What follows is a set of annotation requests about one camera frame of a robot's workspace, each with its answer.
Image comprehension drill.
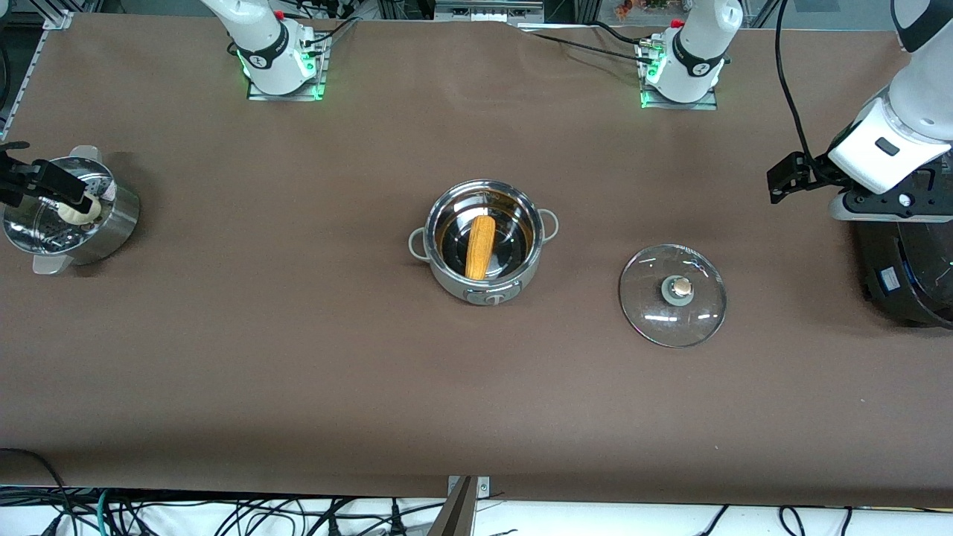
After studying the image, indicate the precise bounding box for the glass pot lid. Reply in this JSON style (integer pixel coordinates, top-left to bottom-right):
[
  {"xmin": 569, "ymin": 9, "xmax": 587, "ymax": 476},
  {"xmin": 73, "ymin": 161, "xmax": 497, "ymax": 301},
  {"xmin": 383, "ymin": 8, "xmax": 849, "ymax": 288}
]
[{"xmin": 619, "ymin": 244, "xmax": 727, "ymax": 348}]

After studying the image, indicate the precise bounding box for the yellow corn cob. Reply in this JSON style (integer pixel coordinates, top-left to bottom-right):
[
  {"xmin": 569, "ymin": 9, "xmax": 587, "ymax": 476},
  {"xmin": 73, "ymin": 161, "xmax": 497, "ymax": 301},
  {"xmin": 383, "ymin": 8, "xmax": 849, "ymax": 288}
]
[{"xmin": 465, "ymin": 216, "xmax": 497, "ymax": 281}]

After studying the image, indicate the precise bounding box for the stainless steel steamer pot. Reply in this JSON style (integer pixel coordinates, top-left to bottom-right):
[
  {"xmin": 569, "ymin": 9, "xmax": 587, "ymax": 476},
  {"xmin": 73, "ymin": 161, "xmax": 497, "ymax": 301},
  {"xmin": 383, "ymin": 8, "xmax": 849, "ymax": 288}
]
[{"xmin": 2, "ymin": 146, "xmax": 141, "ymax": 275}]

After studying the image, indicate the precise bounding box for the white steamed bun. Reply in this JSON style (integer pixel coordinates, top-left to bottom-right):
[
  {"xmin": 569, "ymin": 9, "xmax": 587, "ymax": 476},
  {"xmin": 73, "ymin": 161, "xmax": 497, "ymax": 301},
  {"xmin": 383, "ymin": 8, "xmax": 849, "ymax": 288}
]
[{"xmin": 58, "ymin": 198, "xmax": 102, "ymax": 226}]

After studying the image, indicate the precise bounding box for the black round appliance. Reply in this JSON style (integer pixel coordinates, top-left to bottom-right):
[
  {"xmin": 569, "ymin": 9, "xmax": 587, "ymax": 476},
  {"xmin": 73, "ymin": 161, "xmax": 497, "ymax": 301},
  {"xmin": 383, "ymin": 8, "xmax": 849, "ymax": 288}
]
[{"xmin": 852, "ymin": 153, "xmax": 953, "ymax": 329}]

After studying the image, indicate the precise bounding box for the grey equipment box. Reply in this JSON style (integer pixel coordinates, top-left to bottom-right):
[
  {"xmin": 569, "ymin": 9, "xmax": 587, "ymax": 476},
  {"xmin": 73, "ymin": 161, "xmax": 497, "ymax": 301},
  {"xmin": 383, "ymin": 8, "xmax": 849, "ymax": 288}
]
[{"xmin": 435, "ymin": 0, "xmax": 546, "ymax": 22}]

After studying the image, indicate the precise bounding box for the brown table cover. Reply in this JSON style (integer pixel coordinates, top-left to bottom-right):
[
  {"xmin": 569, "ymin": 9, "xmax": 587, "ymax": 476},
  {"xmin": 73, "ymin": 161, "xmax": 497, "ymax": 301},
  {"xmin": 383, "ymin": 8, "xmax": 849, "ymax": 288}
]
[{"xmin": 0, "ymin": 13, "xmax": 953, "ymax": 508}]

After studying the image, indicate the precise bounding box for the brown angled bar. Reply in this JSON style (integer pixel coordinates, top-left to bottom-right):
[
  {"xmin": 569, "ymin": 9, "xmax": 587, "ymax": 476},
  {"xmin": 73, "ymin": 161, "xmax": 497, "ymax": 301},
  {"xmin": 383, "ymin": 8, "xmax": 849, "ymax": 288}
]
[{"xmin": 427, "ymin": 476, "xmax": 478, "ymax": 536}]

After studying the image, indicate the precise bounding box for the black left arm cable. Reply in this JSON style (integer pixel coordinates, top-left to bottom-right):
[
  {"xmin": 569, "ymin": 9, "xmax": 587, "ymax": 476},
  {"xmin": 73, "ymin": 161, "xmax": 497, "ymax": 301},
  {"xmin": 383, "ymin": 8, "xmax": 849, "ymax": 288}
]
[{"xmin": 774, "ymin": 0, "xmax": 818, "ymax": 162}]

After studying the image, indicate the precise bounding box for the aluminium frame profile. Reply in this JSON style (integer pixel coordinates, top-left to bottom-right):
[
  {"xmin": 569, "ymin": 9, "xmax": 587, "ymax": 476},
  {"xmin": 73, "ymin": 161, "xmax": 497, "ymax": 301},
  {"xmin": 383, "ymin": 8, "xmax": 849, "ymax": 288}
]
[{"xmin": 0, "ymin": 10, "xmax": 77, "ymax": 142}]

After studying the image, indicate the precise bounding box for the short black table cable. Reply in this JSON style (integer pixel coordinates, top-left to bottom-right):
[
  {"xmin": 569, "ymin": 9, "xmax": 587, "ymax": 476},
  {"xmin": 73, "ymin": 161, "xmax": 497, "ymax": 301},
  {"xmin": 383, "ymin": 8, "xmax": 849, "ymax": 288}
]
[{"xmin": 592, "ymin": 20, "xmax": 650, "ymax": 44}]

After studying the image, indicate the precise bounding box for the long black table cable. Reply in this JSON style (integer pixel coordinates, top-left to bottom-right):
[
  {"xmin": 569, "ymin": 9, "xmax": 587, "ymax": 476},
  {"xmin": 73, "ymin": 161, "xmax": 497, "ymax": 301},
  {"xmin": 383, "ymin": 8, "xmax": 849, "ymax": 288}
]
[{"xmin": 520, "ymin": 31, "xmax": 650, "ymax": 63}]

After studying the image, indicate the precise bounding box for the black looped floor cable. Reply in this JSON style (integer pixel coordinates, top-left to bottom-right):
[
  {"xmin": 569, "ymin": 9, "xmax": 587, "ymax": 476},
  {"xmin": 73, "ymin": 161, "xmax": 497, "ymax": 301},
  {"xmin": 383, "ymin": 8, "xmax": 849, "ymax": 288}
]
[{"xmin": 0, "ymin": 447, "xmax": 74, "ymax": 536}]

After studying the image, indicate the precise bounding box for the black base cable bundle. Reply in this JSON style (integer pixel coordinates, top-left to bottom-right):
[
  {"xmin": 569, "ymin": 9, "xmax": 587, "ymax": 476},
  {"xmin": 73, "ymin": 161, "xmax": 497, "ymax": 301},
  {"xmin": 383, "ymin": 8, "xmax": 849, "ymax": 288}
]
[{"xmin": 301, "ymin": 15, "xmax": 363, "ymax": 48}]

